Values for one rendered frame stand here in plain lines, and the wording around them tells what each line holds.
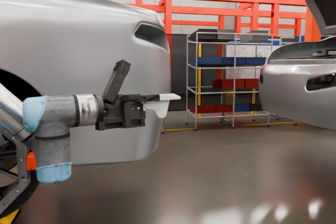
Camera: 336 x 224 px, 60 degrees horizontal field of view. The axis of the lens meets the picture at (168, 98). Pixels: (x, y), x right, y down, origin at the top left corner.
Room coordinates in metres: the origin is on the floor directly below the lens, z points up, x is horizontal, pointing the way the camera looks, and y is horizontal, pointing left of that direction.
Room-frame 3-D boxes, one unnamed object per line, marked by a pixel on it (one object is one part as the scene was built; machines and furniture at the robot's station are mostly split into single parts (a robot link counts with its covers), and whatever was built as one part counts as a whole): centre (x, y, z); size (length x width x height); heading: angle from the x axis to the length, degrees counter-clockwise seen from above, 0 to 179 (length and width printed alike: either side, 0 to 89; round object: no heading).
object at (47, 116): (0.64, 0.26, 1.21); 0.11 x 0.08 x 0.09; 119
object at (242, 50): (6.85, -1.99, 0.98); 1.50 x 0.50 x 1.95; 105
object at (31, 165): (1.38, 0.64, 0.85); 0.09 x 0.08 x 0.07; 101
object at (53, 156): (0.66, 0.27, 1.12); 0.11 x 0.08 x 0.11; 29
